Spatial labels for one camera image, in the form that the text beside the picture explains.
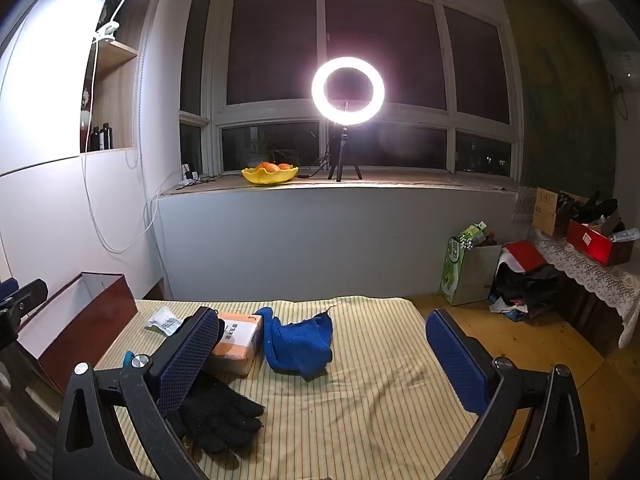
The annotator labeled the white air conditioner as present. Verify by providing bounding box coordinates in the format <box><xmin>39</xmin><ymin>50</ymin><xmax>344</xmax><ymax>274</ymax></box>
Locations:
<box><xmin>612</xmin><ymin>50</ymin><xmax>640</xmax><ymax>86</ymax></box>

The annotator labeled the yellow fruit bowl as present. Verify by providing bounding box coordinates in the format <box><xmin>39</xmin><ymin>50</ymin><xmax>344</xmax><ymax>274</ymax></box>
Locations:
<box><xmin>242</xmin><ymin>165</ymin><xmax>299</xmax><ymax>187</ymax></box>

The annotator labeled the blue knit cloth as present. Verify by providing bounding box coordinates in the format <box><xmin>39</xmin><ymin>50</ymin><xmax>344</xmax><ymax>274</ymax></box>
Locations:
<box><xmin>255</xmin><ymin>306</ymin><xmax>334</xmax><ymax>381</ymax></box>

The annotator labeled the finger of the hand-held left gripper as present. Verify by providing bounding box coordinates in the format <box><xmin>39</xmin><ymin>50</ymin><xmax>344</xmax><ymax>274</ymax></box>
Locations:
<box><xmin>0</xmin><ymin>278</ymin><xmax>49</xmax><ymax>353</ymax></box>

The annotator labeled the red cardboard box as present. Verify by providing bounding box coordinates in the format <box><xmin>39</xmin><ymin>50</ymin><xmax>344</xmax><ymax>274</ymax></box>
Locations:
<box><xmin>566</xmin><ymin>220</ymin><xmax>626</xmax><ymax>266</ymax></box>

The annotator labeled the brown cardboard box with shoes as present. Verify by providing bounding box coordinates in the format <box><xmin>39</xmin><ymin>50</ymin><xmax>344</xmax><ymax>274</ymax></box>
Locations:
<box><xmin>555</xmin><ymin>191</ymin><xmax>626</xmax><ymax>236</ymax></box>

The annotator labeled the orange tissue pack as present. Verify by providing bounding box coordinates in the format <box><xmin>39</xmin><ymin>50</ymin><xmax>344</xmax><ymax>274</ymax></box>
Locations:
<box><xmin>207</xmin><ymin>311</ymin><xmax>265</xmax><ymax>377</ymax></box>

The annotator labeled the white cable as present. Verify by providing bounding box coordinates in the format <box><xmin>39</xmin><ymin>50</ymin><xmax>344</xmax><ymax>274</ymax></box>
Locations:
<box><xmin>82</xmin><ymin>35</ymin><xmax>161</xmax><ymax>253</ymax></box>

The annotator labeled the black glove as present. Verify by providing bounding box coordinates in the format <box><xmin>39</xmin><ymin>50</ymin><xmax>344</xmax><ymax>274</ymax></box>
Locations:
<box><xmin>167</xmin><ymin>317</ymin><xmax>266</xmax><ymax>456</ymax></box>

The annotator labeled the white framed window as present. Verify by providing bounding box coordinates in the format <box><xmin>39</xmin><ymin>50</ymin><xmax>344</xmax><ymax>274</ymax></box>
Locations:
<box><xmin>180</xmin><ymin>0</ymin><xmax>523</xmax><ymax>183</ymax></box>

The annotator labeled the small white plastic packet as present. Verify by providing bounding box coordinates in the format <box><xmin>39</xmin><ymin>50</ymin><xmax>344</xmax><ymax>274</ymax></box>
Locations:
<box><xmin>145</xmin><ymin>308</ymin><xmax>183</xmax><ymax>336</ymax></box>

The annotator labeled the white storage box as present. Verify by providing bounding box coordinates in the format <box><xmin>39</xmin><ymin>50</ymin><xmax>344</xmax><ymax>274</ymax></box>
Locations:
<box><xmin>17</xmin><ymin>272</ymin><xmax>138</xmax><ymax>393</ymax></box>

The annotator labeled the wooden wall shelf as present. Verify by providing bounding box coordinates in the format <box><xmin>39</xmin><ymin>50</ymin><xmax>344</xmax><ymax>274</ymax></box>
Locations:
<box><xmin>80</xmin><ymin>0</ymin><xmax>161</xmax><ymax>153</ymax></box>

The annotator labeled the green paper bag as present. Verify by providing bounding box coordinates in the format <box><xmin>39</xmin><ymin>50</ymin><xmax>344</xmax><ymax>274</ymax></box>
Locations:
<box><xmin>440</xmin><ymin>221</ymin><xmax>502</xmax><ymax>307</ymax></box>

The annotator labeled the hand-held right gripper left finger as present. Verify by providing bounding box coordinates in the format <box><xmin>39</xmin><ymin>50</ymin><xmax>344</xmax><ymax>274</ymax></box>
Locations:
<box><xmin>52</xmin><ymin>306</ymin><xmax>226</xmax><ymax>480</ymax></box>

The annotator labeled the white lace tablecloth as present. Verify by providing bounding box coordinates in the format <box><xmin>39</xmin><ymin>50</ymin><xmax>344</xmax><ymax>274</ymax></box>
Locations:
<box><xmin>512</xmin><ymin>186</ymin><xmax>640</xmax><ymax>348</ymax></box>

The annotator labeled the dark wooden cabinet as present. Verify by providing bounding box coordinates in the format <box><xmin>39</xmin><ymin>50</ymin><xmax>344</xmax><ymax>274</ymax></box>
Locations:
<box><xmin>560</xmin><ymin>270</ymin><xmax>631</xmax><ymax>356</ymax></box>

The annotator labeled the dark clothes pile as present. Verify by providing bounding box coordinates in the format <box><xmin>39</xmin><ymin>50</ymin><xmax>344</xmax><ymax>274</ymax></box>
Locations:
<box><xmin>490</xmin><ymin>260</ymin><xmax>561</xmax><ymax>322</ymax></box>

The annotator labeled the white power strip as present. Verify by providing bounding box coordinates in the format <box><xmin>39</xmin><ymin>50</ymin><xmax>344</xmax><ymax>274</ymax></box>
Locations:
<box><xmin>181</xmin><ymin>162</ymin><xmax>213</xmax><ymax>183</ymax></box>

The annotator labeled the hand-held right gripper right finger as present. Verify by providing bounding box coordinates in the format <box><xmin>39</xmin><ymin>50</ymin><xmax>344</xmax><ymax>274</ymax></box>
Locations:
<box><xmin>425</xmin><ymin>309</ymin><xmax>591</xmax><ymax>480</ymax></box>

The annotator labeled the ring light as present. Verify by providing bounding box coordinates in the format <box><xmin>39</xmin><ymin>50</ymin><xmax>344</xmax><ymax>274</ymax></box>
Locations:
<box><xmin>311</xmin><ymin>56</ymin><xmax>386</xmax><ymax>123</ymax></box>

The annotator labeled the black tripod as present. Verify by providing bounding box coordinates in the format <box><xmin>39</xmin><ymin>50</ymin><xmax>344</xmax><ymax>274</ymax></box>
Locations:
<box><xmin>327</xmin><ymin>122</ymin><xmax>363</xmax><ymax>182</ymax></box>

